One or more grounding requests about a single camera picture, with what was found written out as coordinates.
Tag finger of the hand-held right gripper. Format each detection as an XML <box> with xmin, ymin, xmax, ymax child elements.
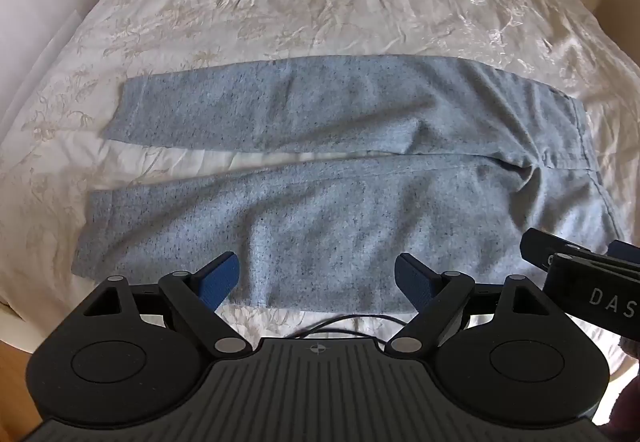
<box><xmin>520</xmin><ymin>228</ymin><xmax>640</xmax><ymax>279</ymax></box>
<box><xmin>542</xmin><ymin>255</ymin><xmax>640</xmax><ymax>339</ymax></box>

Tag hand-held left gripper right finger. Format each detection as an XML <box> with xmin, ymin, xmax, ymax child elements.
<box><xmin>389</xmin><ymin>252</ymin><xmax>551</xmax><ymax>360</ymax></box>

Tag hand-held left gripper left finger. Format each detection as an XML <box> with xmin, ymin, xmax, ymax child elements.
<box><xmin>82</xmin><ymin>251</ymin><xmax>253</xmax><ymax>360</ymax></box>

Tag grey speckled pants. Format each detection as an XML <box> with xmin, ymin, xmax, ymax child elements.
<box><xmin>71</xmin><ymin>53</ymin><xmax>626</xmax><ymax>315</ymax></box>

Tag black cable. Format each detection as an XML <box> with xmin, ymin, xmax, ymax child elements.
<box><xmin>287</xmin><ymin>315</ymin><xmax>416</xmax><ymax>348</ymax></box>

